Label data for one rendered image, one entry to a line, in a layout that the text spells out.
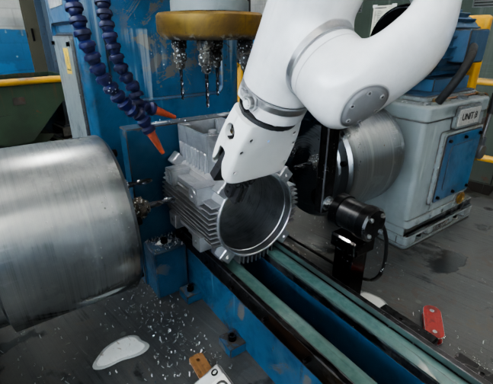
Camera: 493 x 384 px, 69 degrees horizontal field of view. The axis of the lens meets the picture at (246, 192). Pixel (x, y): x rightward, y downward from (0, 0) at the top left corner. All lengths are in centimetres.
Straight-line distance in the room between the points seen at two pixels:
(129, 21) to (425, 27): 60
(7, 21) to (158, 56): 501
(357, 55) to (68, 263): 39
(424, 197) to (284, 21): 72
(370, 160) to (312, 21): 47
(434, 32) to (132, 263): 43
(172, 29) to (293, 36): 29
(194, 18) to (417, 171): 60
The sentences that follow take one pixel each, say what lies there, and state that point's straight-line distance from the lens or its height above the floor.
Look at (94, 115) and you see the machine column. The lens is 80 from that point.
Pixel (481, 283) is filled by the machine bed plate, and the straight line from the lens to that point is 97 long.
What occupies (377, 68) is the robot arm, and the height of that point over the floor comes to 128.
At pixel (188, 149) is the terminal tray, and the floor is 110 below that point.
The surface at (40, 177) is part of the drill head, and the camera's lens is 50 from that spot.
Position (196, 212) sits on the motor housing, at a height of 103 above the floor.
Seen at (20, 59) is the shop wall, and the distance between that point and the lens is 581.
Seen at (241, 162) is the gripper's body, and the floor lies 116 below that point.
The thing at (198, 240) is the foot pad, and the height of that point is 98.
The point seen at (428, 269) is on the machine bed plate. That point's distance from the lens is 96.
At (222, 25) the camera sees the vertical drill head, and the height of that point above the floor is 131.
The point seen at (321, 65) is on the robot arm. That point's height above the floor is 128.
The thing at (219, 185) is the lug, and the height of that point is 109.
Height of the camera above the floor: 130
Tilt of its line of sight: 24 degrees down
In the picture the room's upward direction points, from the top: straight up
